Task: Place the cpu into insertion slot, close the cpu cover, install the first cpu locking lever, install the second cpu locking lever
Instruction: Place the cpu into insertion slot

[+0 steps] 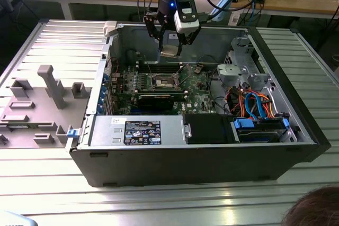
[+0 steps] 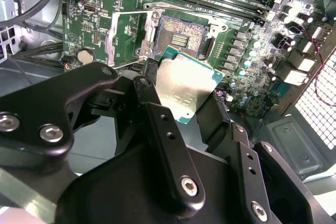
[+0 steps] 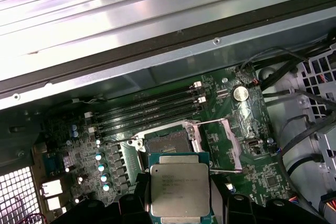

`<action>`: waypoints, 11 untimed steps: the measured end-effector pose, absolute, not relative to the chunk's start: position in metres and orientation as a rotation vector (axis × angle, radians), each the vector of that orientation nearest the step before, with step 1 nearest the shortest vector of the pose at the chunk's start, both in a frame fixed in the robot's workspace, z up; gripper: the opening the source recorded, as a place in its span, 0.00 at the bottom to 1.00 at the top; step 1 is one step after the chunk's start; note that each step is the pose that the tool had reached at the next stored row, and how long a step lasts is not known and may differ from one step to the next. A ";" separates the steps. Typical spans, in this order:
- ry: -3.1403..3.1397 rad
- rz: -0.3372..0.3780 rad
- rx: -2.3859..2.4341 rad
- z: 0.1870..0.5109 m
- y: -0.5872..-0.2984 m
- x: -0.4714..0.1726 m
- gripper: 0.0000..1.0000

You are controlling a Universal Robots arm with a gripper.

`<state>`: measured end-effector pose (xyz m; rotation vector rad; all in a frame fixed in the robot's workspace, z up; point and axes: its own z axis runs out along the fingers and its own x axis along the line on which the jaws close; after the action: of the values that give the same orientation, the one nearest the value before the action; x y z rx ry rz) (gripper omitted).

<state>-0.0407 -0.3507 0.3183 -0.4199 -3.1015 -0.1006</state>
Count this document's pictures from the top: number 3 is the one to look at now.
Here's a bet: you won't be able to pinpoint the thin black wire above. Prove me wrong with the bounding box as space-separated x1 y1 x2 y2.
239 46 312 78

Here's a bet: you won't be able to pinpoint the metal socket cover frame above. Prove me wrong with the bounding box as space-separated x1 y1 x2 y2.
183 118 243 175

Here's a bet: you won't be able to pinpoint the round silver coin battery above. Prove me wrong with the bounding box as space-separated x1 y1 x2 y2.
232 85 249 103

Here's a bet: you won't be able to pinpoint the thick black cable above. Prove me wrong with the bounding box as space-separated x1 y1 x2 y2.
277 113 317 192

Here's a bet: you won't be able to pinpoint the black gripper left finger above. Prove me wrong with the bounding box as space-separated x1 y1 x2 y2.
54 170 153 224

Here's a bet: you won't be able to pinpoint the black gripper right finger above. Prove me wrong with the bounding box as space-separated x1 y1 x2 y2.
209 174 297 224

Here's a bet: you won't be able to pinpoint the green motherboard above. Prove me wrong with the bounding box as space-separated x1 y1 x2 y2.
31 63 297 224

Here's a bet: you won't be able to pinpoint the silver-topped CPU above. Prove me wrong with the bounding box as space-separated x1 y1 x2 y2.
148 152 211 224

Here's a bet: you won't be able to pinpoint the CPU socket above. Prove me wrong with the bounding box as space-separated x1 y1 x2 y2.
127 120 211 175

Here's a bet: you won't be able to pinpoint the thin metal locking lever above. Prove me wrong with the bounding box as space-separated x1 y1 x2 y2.
100 136 144 144
209 168 242 175

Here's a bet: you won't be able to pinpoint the silver metal drive cage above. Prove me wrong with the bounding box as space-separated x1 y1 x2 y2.
296 48 336 190

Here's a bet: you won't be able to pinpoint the black power connector, coloured wires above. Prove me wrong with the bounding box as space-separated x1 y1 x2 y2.
319 191 336 221

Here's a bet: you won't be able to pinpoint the black open PC case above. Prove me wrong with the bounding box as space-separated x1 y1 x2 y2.
0 0 336 224

